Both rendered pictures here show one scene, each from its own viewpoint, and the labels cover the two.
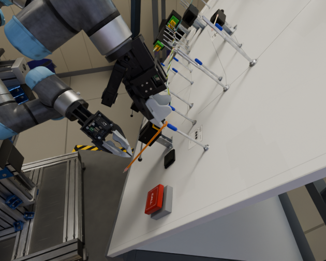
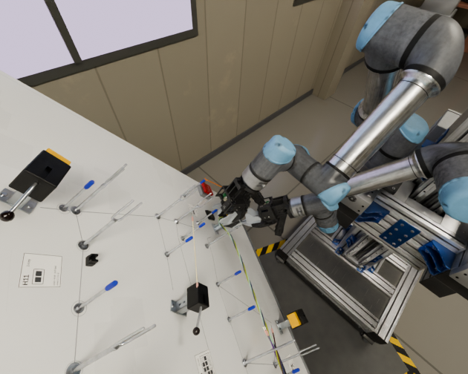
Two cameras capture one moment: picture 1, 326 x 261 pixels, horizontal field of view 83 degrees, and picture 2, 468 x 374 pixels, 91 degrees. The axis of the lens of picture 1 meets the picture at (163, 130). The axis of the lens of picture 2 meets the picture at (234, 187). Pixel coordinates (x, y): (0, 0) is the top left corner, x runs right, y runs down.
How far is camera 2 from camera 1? 84 cm
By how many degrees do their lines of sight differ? 81
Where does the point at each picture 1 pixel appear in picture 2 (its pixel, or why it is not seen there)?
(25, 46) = not seen: hidden behind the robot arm
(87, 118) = (275, 205)
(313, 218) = not seen: outside the picture
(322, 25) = (121, 187)
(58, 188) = (348, 285)
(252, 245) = not seen: hidden behind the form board
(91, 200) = (316, 305)
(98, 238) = (280, 276)
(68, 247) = (288, 248)
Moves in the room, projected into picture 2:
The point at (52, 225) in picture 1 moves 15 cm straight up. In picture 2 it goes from (316, 255) to (323, 248)
